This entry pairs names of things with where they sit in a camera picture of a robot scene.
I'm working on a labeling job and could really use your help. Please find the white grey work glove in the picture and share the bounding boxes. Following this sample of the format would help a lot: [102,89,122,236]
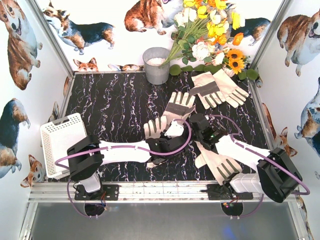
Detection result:
[143,116,172,169]

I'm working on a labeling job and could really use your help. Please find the grey palm work glove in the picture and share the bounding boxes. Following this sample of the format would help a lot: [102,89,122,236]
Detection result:
[189,72,226,110]
[163,91,196,125]

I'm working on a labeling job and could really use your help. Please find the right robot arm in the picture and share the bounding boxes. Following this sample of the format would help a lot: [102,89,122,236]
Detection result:
[189,113,303,203]

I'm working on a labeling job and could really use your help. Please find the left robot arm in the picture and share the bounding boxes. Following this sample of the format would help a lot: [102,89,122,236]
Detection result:
[67,133,191,193]

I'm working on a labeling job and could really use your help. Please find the white perforated storage basket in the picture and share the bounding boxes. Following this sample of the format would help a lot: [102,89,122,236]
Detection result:
[40,113,87,180]

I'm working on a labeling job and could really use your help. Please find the front right work glove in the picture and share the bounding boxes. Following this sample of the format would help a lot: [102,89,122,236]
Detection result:
[194,141,242,186]

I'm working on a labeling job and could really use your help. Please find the back right white work glove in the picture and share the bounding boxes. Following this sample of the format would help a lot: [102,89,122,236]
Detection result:
[213,69,249,108]

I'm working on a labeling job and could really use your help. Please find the grey metal bucket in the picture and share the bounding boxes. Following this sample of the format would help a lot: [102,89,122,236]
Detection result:
[142,47,170,85]

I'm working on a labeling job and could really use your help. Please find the artificial flower bouquet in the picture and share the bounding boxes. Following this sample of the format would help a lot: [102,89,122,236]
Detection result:
[161,0,260,80]

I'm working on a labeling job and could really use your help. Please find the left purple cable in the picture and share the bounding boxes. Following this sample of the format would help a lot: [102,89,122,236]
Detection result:
[54,118,193,220]

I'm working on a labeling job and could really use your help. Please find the purple cable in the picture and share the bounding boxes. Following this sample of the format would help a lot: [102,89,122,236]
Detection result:
[205,114,311,220]
[54,118,193,220]

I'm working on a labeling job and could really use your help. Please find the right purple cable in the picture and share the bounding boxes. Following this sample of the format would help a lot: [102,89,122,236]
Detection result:
[205,114,311,220]

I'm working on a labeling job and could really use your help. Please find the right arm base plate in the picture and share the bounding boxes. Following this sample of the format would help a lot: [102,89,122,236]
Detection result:
[205,184,254,200]

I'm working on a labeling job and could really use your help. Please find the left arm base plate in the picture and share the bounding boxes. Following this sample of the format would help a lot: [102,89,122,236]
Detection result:
[74,184,120,201]

